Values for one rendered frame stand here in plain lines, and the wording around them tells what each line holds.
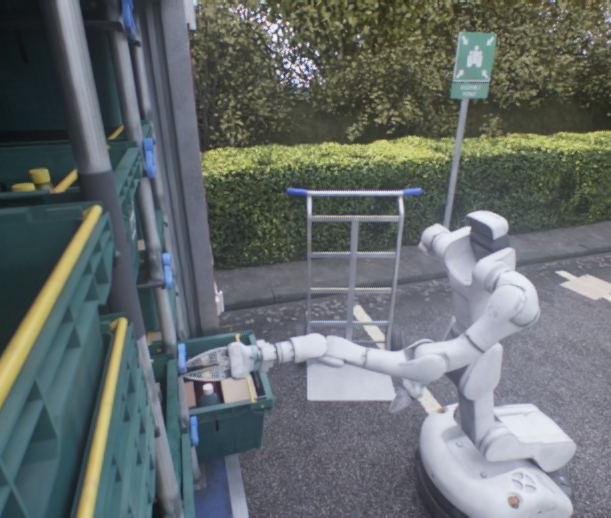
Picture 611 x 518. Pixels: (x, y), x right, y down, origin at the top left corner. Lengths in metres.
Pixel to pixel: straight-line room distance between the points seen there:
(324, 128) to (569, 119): 4.53
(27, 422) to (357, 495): 2.07
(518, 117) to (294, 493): 6.87
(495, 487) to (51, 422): 1.82
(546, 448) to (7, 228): 2.03
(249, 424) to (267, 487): 0.84
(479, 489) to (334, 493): 0.70
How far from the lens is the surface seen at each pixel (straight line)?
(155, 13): 1.44
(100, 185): 0.49
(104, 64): 1.00
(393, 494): 2.28
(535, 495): 2.01
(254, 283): 3.74
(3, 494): 0.22
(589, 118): 9.19
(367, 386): 2.75
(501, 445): 1.91
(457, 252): 1.43
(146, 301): 1.15
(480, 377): 1.54
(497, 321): 1.18
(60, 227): 0.48
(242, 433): 1.49
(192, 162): 1.42
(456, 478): 1.96
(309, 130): 6.12
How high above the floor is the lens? 1.85
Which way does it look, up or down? 25 degrees down
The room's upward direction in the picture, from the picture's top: straight up
